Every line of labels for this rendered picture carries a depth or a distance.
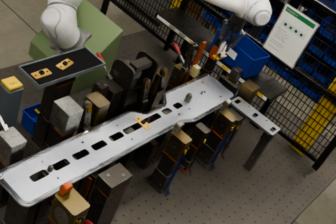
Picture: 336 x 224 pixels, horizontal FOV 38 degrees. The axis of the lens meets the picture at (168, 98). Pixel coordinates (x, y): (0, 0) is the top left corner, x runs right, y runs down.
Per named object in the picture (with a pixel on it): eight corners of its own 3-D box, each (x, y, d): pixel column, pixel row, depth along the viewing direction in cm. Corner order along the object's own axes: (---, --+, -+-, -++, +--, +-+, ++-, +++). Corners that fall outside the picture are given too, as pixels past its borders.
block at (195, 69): (174, 118, 282) (197, 69, 260) (170, 114, 283) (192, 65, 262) (178, 116, 284) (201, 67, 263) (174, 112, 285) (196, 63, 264)
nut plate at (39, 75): (36, 79, 195) (36, 77, 194) (30, 74, 196) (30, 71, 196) (52, 73, 201) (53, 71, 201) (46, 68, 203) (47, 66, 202)
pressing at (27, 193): (29, 216, 167) (29, 213, 166) (-9, 173, 175) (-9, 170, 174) (238, 97, 267) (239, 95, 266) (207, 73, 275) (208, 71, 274)
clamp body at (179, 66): (161, 121, 276) (183, 73, 255) (149, 111, 279) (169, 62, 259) (168, 118, 281) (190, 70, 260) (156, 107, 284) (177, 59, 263)
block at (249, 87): (226, 138, 284) (253, 91, 263) (216, 129, 287) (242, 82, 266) (234, 133, 290) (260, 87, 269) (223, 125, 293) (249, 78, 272)
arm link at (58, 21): (51, 50, 264) (32, 31, 244) (55, 20, 270) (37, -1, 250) (79, 49, 260) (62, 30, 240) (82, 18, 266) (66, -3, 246)
